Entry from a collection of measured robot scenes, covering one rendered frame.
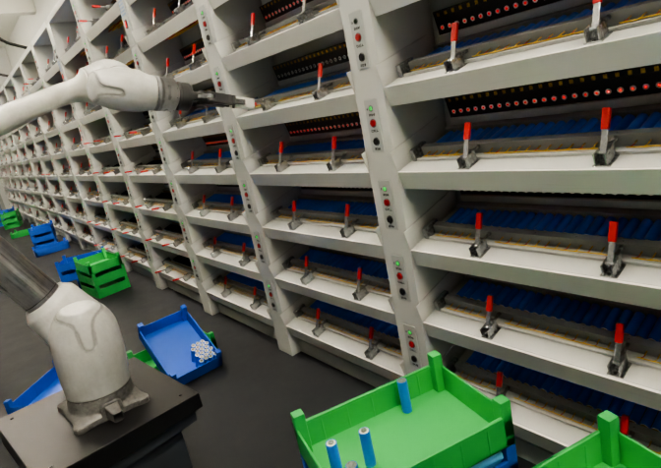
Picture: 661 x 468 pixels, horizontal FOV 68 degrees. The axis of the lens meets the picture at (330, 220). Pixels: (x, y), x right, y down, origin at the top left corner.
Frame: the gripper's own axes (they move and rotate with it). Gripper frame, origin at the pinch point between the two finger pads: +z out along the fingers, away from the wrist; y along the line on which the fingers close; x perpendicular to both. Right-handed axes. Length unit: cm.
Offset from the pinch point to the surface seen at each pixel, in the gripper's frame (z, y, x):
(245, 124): 8.4, -13.7, -4.4
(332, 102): 7.7, 33.4, -3.1
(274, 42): 3.0, 13.5, 15.1
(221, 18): 2.6, -18.0, 29.4
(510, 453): -2, 91, -66
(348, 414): -16, 67, -64
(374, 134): 9.4, 46.9, -11.8
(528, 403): 31, 76, -73
